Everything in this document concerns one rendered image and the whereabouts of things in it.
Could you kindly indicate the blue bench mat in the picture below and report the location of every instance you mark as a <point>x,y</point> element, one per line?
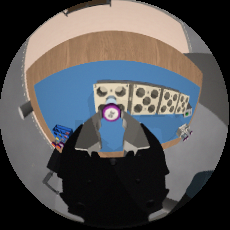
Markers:
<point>66,98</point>

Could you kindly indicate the white tube rack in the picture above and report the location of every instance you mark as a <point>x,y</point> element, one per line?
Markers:
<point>180,132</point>

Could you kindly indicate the cream bucket adapter with holes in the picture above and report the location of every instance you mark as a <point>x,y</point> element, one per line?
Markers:
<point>118,89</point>
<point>167,97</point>
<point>146,93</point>

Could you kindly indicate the blue tube rack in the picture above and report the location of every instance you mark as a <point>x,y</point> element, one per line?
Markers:
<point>58,131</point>

